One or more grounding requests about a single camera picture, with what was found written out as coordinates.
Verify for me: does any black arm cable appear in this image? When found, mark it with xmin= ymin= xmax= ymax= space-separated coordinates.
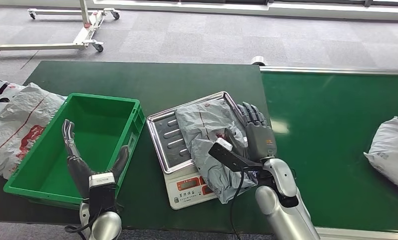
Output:
xmin=64 ymin=206 xmax=102 ymax=240
xmin=229 ymin=169 xmax=246 ymax=240

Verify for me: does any silver conveyor roller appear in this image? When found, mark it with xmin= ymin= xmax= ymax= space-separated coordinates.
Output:
xmin=250 ymin=55 xmax=269 ymax=67

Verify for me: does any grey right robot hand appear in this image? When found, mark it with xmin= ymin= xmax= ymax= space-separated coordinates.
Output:
xmin=224 ymin=101 xmax=278 ymax=164

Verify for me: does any white plastic mailer package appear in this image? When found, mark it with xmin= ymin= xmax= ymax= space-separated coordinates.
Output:
xmin=363 ymin=115 xmax=398 ymax=197

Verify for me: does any white wheeled metal stand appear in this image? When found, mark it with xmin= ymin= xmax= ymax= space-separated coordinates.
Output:
xmin=0 ymin=0 xmax=121 ymax=57

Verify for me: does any grey plastic mailer package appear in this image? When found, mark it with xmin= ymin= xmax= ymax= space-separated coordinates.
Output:
xmin=174 ymin=99 xmax=259 ymax=205

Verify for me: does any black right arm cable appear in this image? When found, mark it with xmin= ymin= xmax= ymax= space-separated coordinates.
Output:
xmin=229 ymin=169 xmax=246 ymax=240

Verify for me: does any white digital scale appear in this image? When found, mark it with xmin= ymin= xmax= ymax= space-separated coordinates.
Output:
xmin=163 ymin=167 xmax=219 ymax=211

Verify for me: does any green plastic crate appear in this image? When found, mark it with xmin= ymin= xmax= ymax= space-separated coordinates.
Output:
xmin=3 ymin=92 xmax=146 ymax=210

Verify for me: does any green conveyor belt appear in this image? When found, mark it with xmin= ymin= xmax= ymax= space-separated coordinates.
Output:
xmin=259 ymin=65 xmax=398 ymax=240

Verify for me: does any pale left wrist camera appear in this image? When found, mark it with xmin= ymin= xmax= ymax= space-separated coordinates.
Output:
xmin=88 ymin=172 xmax=117 ymax=216

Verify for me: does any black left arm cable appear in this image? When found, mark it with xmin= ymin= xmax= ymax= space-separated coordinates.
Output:
xmin=64 ymin=206 xmax=102 ymax=240

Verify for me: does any steel scale tray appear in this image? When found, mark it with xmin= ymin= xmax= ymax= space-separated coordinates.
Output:
xmin=146 ymin=91 xmax=246 ymax=176

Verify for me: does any white bag with red print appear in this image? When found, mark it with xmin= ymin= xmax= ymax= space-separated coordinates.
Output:
xmin=0 ymin=82 xmax=67 ymax=180

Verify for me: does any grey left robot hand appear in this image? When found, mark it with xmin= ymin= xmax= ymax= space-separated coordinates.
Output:
xmin=62 ymin=118 xmax=130 ymax=201

